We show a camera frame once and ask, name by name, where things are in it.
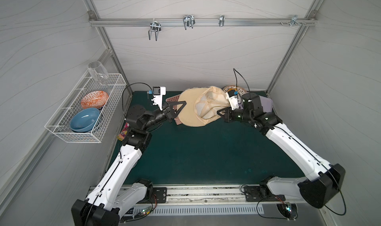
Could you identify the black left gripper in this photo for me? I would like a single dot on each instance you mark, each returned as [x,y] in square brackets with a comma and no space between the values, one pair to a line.
[171,112]

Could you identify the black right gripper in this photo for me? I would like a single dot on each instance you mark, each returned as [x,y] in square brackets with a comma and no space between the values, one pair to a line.
[227,114]

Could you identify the beige baseball cap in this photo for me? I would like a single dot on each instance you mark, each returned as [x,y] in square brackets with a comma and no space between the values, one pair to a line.
[202,105]

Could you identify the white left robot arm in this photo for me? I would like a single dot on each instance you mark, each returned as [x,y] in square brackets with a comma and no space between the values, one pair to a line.
[104,206]

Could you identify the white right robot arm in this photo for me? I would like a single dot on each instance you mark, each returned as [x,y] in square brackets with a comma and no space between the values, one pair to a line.
[321,180]

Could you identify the pink perforated plastic basket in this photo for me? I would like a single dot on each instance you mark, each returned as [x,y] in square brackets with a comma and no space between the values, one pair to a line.
[174,99]

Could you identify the patterned ceramic plate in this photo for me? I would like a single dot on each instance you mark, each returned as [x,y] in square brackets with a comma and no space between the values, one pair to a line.
[238,89]

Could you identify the lavender plastic tray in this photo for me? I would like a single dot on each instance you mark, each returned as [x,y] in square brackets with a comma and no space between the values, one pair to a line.
[267,104]

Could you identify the Fox's fruit candy bag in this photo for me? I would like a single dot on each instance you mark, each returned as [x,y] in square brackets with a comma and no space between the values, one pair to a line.
[124,132]

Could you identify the orange patterned bowl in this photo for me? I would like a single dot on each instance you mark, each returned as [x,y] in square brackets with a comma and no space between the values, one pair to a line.
[95,99]

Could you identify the clear drinking glass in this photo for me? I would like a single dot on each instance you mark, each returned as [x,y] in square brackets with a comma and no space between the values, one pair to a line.
[98,72]

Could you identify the metal double hook left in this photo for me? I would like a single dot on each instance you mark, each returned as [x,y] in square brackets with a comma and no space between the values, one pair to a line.
[155,28]

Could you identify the metal double hook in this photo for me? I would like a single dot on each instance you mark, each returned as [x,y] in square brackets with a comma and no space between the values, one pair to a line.
[155,28]
[188,21]

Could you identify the blue ceramic bowl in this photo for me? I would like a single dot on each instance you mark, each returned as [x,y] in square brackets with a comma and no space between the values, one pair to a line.
[85,120]

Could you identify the metal double hook middle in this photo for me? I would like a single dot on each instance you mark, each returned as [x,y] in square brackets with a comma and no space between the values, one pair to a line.
[188,21]

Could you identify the small metal hook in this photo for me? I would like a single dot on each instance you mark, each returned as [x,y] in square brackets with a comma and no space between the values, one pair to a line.
[221,20]

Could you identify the right round fan board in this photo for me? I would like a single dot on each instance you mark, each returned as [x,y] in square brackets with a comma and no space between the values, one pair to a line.
[287,210]

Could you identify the metal hook right end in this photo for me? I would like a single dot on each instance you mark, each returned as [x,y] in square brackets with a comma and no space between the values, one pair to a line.
[293,22]

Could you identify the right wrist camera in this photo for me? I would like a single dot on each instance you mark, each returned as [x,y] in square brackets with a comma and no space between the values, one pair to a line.
[233,99]

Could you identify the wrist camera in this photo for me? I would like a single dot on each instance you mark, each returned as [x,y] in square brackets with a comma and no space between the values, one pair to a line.
[233,99]
[157,93]

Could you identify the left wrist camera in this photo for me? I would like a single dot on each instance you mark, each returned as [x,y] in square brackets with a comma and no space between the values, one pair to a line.
[157,93]

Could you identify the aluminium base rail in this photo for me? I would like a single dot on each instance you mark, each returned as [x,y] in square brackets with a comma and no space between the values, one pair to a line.
[225,194]

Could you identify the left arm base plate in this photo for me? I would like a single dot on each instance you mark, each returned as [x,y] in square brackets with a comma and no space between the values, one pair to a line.
[155,195]

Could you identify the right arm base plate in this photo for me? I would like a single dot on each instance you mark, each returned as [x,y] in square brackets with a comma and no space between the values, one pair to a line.
[260,193]

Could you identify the white wire wall basket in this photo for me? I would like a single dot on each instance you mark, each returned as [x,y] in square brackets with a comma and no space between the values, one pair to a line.
[58,124]

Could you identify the aluminium top rail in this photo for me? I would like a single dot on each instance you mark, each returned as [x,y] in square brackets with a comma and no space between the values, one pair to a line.
[199,22]

